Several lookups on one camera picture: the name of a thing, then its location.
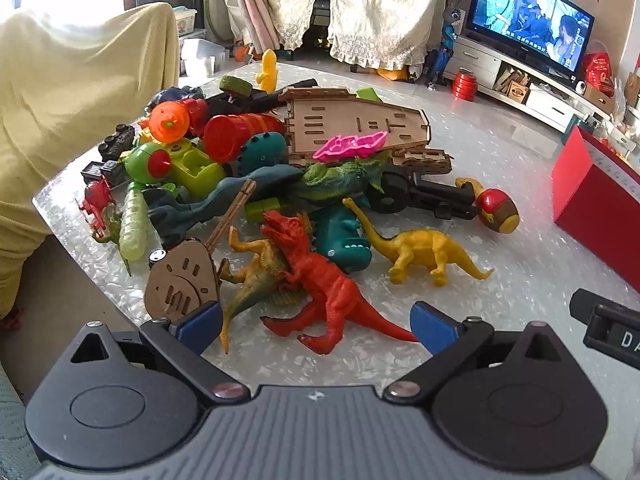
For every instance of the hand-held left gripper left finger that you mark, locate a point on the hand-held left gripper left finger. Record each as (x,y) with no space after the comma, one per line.
(200,324)

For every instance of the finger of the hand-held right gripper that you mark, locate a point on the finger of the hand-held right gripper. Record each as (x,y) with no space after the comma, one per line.
(582,305)

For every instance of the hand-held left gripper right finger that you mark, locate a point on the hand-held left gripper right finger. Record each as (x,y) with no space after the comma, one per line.
(434,324)

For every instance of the yellow long-neck dinosaur toy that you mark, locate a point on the yellow long-neck dinosaur toy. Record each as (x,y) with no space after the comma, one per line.
(425,252)

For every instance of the red cardboard box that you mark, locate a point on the red cardboard box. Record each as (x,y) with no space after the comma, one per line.
(595,200)

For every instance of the red dinosaur toy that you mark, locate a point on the red dinosaur toy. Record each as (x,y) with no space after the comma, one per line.
(330,290)

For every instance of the teal dinosaur head toy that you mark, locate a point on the teal dinosaur head toy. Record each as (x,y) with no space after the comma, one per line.
(342,240)

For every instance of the red yellow egg toy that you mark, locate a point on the red yellow egg toy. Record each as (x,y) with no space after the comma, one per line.
(497,210)

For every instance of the wooden guitar model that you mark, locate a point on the wooden guitar model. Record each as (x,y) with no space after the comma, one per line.
(182,280)

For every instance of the green translucent cone toy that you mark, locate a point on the green translucent cone toy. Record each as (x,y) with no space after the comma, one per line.
(134,225)

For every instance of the dark teal dinosaur toy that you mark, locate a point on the dark teal dinosaur toy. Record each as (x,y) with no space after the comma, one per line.
(210,205)

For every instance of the black wheeled toy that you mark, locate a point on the black wheeled toy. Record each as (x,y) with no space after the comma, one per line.
(420,197)

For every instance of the green building block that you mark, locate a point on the green building block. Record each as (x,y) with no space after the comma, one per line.
(265,207)

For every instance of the green toy car red nose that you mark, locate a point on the green toy car red nose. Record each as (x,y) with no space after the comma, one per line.
(190,167)

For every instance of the red toy helicopter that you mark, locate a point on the red toy helicopter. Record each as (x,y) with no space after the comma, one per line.
(97,202)

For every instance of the black toy truck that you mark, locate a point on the black toy truck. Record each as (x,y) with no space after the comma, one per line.
(102,172)

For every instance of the teal spotted dinosaur toy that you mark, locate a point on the teal spotted dinosaur toy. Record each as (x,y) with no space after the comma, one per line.
(265,152)

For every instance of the red toy barrel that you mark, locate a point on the red toy barrel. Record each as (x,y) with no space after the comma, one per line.
(235,135)

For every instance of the pink plastic toy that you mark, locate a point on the pink plastic toy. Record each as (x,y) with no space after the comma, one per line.
(350,145)

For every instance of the orange round toy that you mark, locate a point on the orange round toy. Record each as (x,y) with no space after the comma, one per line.
(169,122)

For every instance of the wooden ship model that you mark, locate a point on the wooden ship model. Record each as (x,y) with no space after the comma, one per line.
(350,122)

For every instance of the brown cardboard box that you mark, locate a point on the brown cardboard box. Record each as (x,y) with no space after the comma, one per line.
(518,91)

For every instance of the blue toy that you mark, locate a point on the blue toy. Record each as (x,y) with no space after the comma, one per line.
(177,96)

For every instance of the red gift bag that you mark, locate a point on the red gift bag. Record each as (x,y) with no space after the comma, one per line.
(599,72)

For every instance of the light green block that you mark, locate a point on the light green block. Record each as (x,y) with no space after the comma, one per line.
(369,94)

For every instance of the yellow covered sofa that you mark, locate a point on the yellow covered sofa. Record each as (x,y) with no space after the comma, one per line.
(75,110)

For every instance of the orange floor toy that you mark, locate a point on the orange floor toy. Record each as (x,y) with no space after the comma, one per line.
(400,75)

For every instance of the white television cabinet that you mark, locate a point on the white television cabinet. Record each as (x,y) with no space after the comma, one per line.
(485,62)

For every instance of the yellow banana toy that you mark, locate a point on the yellow banana toy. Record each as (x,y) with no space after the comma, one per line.
(267,70)

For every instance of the clear storage box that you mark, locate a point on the clear storage box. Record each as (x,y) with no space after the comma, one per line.
(200,57)

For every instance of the rabbit figure statue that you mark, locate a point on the rabbit figure statue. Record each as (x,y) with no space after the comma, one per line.
(445,45)

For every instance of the television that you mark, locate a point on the television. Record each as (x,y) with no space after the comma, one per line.
(530,15)

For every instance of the white lidded storage box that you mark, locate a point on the white lidded storage box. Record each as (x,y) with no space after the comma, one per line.
(186,20)

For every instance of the green hoop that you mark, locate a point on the green hoop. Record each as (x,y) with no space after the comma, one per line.
(208,0)

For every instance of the pink curtain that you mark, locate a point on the pink curtain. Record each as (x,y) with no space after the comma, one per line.
(245,0)

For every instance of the cream lace curtain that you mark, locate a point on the cream lace curtain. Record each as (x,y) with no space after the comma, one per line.
(360,5)

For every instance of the white security camera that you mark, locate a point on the white security camera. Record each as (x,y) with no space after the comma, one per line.
(581,87)

